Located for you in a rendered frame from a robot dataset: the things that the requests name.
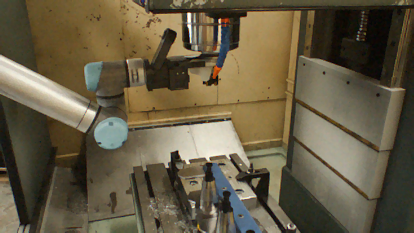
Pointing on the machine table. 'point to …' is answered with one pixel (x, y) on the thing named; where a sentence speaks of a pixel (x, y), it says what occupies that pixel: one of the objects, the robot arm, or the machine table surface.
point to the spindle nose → (206, 33)
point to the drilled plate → (248, 199)
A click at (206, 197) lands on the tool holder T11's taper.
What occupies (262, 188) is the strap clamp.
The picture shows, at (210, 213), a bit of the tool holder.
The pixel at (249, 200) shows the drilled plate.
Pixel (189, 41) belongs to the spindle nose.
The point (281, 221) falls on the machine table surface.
